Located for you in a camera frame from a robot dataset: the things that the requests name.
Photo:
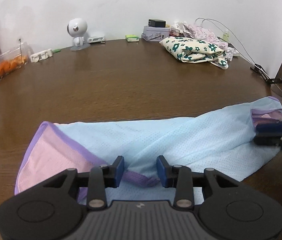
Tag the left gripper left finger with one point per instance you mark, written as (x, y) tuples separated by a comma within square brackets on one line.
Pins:
[(98, 179)]

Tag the pink floral garment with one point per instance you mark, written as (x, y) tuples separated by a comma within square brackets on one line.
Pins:
[(183, 29)]

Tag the white small device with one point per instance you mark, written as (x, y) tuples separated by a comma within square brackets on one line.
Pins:
[(96, 38)]

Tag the white clip holder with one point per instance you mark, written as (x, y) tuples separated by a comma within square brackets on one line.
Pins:
[(40, 56)]

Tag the cream teal flower garment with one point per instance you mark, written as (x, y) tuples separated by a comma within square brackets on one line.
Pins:
[(190, 50)]

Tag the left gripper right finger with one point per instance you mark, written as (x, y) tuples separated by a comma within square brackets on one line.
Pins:
[(182, 178)]

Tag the green small box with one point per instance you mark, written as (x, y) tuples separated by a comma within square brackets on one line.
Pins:
[(131, 38)]

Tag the white round robot toy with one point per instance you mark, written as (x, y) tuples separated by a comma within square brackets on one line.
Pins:
[(77, 29)]

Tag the grey tin box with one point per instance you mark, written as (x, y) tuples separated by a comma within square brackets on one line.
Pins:
[(155, 34)]

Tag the clear box of oranges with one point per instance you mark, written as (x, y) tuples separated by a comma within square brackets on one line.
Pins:
[(14, 58)]

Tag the black small box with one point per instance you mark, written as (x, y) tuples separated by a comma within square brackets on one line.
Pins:
[(156, 23)]

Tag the light blue pink mesh garment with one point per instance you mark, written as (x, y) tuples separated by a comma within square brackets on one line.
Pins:
[(221, 139)]

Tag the black clamp on table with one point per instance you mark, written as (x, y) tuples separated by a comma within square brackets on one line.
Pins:
[(260, 71)]

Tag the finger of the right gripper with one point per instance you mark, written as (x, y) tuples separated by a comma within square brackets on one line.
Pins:
[(268, 140), (268, 124)]

